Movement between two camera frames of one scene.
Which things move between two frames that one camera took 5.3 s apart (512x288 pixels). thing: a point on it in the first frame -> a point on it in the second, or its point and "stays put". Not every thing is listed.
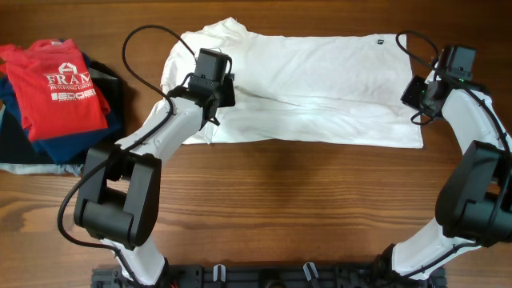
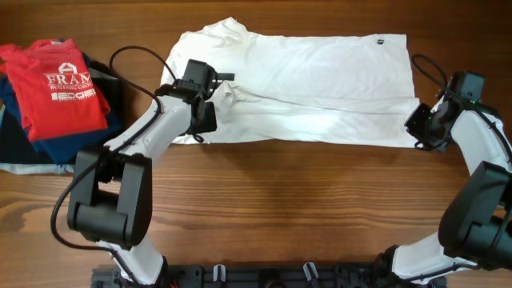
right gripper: x=408 y=97 -> x=412 y=125
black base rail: x=359 y=276 stays put
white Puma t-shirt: x=322 y=90 stays put
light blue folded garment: x=74 y=170 stays put
